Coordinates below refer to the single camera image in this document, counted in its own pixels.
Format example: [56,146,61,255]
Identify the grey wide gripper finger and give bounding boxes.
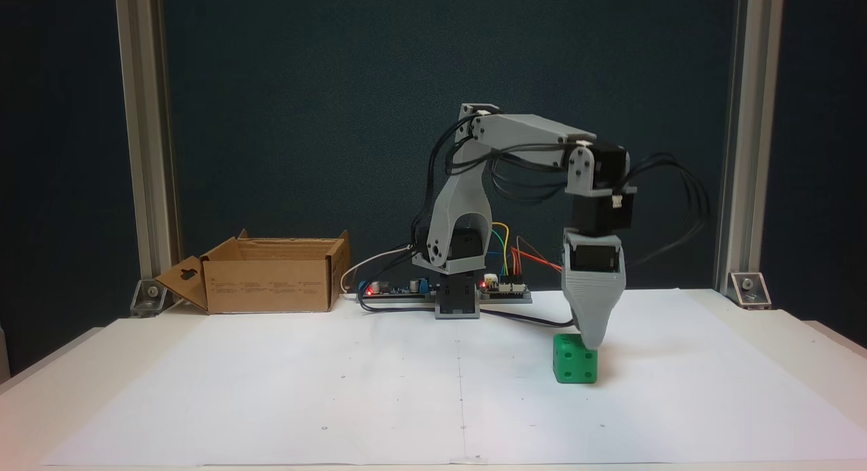
[564,281,625,352]

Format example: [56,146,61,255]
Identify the green dice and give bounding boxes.
[553,333,599,385]

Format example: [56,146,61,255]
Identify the circuit board with white connectors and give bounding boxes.
[478,273,532,304]

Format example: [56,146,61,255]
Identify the blue power circuit board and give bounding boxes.
[356,271,438,304]

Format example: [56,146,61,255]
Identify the brown cardboard box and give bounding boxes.
[154,230,352,315]

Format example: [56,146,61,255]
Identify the red orange wires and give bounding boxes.
[509,235,565,285]

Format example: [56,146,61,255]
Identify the black cable with white connector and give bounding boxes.
[362,296,576,328]

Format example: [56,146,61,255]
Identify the coloured jumper wires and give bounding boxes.
[489,222,515,279]

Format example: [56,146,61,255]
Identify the black motor cable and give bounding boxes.
[358,244,434,302]
[488,140,576,202]
[623,152,712,267]
[412,112,488,255]

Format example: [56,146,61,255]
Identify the metal corner bracket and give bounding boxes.
[129,279,170,319]
[729,272,773,310]

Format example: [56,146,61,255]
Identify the aluminium frame post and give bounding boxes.
[715,0,786,292]
[114,0,182,282]

